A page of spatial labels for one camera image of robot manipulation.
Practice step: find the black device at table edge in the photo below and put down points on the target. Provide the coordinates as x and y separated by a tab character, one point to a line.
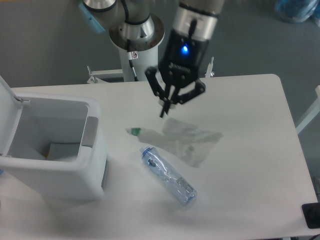
311	212

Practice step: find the clear crushed plastic bottle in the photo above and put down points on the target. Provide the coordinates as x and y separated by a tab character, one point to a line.
171	179

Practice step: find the white trash can with lid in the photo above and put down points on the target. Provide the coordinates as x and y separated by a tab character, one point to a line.
53	143

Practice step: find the white plastic packaging bag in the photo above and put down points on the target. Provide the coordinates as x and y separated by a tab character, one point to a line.
186	141

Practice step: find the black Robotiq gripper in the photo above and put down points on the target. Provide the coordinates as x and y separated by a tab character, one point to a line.
179	67

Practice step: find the white frame post right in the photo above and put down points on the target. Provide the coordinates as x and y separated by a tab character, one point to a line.
309	114

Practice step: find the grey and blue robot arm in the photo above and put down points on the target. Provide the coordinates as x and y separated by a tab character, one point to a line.
196	19

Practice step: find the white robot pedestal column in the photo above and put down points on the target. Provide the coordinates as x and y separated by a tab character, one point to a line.
138	46

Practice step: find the blue plastic bag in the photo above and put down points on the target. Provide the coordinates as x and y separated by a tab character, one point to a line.
295	11

